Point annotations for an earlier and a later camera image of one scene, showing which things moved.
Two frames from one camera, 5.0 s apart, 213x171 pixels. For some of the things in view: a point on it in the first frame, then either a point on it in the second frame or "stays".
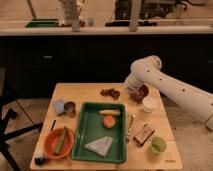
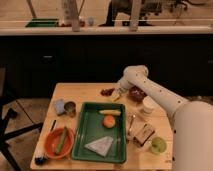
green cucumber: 61,141 stays
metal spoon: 129,134 stays
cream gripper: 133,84 → 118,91
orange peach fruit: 109,121 stays
